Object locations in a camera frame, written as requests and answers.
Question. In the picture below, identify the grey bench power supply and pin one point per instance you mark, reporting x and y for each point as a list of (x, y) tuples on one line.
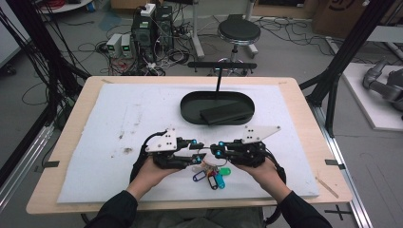
[(114, 44), (126, 46)]

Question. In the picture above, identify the black oval tray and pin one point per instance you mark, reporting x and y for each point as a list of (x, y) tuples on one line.
[(196, 106)]

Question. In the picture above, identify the tan tape strip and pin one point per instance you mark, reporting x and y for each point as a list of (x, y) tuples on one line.
[(328, 188)]

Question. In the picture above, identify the black frame strut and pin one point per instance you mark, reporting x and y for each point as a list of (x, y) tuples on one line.
[(345, 53)]

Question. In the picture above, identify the white round table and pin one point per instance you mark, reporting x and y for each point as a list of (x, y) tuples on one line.
[(63, 5)]

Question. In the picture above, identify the black bar on pole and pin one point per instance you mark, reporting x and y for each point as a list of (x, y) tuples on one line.
[(221, 65)]

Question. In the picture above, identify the aluminium rail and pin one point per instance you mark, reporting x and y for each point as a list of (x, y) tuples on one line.
[(22, 164), (345, 177)]

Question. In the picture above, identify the grey metal stand leg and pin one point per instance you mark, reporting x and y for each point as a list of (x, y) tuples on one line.
[(252, 47), (197, 31)]

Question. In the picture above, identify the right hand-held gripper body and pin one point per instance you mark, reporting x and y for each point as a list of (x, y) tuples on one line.
[(250, 152)]

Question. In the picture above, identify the light wooden table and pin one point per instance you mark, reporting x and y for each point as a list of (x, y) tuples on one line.
[(79, 120)]

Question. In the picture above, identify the person's grey trousers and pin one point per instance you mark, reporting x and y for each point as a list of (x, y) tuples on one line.
[(196, 220)]

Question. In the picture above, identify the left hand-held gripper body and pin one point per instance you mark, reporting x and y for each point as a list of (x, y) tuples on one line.
[(164, 142)]

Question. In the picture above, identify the brown cardboard box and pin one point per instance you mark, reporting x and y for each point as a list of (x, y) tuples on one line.
[(345, 17)]

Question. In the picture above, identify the person's right hand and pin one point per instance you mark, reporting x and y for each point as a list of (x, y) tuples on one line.
[(267, 179)]

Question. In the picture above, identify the white foam mat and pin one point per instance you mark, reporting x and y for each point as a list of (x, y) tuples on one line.
[(126, 110)]

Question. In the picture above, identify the person's left hand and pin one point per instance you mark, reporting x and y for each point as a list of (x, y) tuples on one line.
[(149, 177)]

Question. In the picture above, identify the black tape piece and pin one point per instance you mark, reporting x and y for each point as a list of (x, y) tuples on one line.
[(334, 163), (50, 164)]

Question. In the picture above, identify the white power adapter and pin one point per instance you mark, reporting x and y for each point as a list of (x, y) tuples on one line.
[(148, 9)]

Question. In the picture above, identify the white platform board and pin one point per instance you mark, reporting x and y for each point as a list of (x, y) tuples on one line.
[(370, 107)]

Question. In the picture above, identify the black computer tower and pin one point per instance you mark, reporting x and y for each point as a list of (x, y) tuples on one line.
[(143, 34), (164, 28)]

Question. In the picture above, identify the white panel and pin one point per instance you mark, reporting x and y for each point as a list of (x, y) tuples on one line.
[(9, 31)]

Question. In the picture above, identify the black round stool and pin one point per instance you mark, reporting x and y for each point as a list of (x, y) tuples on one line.
[(239, 31)]

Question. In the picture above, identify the key bunch with coloured tags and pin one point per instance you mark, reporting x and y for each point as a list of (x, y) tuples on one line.
[(215, 180)]

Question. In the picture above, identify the black rectangular box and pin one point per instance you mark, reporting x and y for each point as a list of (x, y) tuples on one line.
[(226, 114)]

